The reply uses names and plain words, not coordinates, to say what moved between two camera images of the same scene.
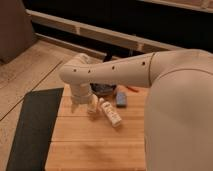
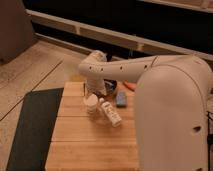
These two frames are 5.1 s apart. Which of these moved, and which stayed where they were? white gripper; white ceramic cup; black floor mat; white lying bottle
Moved: white gripper
Stayed: white lying bottle; black floor mat; white ceramic cup
